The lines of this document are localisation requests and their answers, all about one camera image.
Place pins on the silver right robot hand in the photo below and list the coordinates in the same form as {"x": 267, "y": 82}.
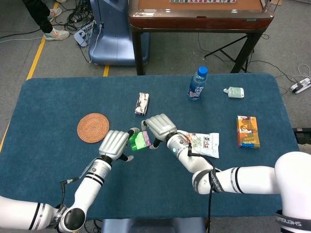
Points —
{"x": 160, "y": 126}

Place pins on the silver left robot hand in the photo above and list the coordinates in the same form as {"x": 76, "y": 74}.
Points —
{"x": 113, "y": 144}

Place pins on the purple toy block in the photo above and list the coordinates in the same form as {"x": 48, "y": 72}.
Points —
{"x": 147, "y": 139}

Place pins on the green toy block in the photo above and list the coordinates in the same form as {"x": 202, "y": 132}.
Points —
{"x": 138, "y": 142}

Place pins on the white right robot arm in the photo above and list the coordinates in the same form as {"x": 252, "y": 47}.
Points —
{"x": 255, "y": 178}

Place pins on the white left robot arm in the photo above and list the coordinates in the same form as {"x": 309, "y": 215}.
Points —
{"x": 85, "y": 189}

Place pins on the round woven rattan coaster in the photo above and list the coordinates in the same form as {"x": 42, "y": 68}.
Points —
{"x": 93, "y": 128}

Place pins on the silver foil snack packet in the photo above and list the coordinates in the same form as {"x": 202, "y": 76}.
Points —
{"x": 142, "y": 103}

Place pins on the white snack bag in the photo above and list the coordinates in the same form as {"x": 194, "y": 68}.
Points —
{"x": 206, "y": 144}

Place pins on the blue capped drink bottle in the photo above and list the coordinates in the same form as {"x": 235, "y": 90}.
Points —
{"x": 196, "y": 85}

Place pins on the blue felt table cloth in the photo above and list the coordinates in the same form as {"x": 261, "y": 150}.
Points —
{"x": 145, "y": 189}

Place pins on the small white wipes packet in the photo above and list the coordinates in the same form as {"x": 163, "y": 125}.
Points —
{"x": 235, "y": 92}

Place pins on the orange printed box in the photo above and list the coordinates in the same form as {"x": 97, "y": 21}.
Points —
{"x": 247, "y": 132}

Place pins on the blue grey robot torso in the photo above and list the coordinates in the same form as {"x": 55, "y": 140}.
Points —
{"x": 145, "y": 225}

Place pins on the brown mahjong table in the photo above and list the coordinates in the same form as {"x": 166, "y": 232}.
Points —
{"x": 194, "y": 20}

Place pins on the row of mahjong tiles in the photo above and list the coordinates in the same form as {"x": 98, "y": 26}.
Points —
{"x": 201, "y": 1}

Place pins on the black floor case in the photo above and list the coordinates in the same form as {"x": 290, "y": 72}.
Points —
{"x": 302, "y": 136}

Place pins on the white power strip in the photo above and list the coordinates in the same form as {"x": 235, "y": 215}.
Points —
{"x": 298, "y": 86}

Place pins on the person in black trousers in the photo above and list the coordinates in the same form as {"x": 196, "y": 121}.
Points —
{"x": 40, "y": 17}

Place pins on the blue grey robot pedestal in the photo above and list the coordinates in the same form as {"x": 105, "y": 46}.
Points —
{"x": 114, "y": 41}

